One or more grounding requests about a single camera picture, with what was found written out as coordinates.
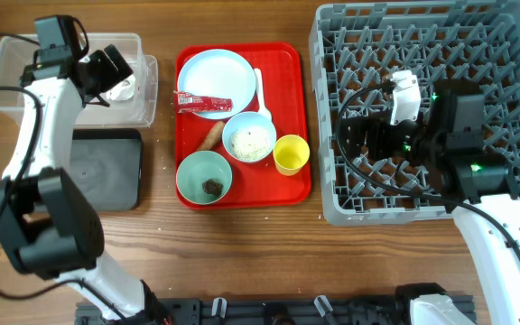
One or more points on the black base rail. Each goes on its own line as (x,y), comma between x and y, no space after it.
(378,309)

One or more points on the white wrapper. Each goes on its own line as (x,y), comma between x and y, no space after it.
(123,91)

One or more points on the grey dishwasher rack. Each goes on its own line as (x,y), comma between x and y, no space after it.
(354,46)

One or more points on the orange carrot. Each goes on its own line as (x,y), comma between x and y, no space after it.
(213,137)

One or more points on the mint green bowl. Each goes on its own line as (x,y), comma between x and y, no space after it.
(199,167)

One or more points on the brown food scrap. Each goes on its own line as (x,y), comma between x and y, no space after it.
(213,187)

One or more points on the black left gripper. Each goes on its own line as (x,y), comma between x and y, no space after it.
(101,59)

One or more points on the clear plastic bin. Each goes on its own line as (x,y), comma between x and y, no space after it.
(138,111)

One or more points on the light blue rice bowl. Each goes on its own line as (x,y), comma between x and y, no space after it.
(249,137)

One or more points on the red snack wrapper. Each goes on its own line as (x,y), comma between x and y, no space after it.
(185,102)

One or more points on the white plastic spoon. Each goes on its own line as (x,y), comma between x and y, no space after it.
(260,94)

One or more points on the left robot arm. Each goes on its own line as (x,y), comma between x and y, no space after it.
(47,226)

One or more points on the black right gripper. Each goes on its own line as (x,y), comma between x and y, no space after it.
(378,126)

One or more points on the light blue plate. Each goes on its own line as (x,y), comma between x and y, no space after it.
(220,74)

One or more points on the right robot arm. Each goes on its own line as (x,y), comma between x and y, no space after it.
(475,186)

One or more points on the black waste tray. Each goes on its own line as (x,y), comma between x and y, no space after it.
(106,165)

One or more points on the yellow plastic cup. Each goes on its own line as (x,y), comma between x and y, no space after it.
(291,153)

